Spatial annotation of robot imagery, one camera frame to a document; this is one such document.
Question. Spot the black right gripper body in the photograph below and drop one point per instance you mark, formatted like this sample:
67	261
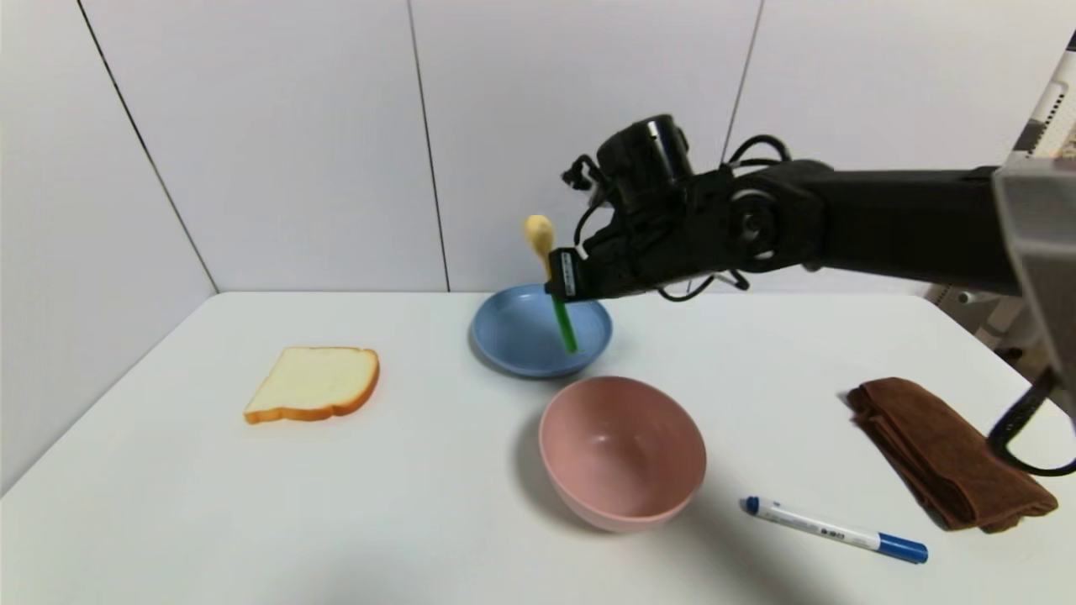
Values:
566	274

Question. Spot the labelled right gripper finger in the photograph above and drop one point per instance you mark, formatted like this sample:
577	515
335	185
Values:
567	273

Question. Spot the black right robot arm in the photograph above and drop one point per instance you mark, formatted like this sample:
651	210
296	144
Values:
883	227

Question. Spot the blue plate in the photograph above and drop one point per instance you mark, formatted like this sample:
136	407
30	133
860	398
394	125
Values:
521	332

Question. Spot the pink bowl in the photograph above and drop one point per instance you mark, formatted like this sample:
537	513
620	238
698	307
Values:
618	454

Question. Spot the toy bread slice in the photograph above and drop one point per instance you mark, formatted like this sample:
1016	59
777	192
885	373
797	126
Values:
311	382

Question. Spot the blue and white marker pen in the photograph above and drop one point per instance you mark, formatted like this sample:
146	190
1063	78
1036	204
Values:
832	531

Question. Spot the folded brown towel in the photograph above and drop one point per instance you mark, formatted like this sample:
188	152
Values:
941	454

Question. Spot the white background stand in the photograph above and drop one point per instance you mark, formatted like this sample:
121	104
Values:
983	311

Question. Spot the white pegboard shelf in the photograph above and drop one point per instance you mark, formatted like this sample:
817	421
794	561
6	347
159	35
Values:
1046	109

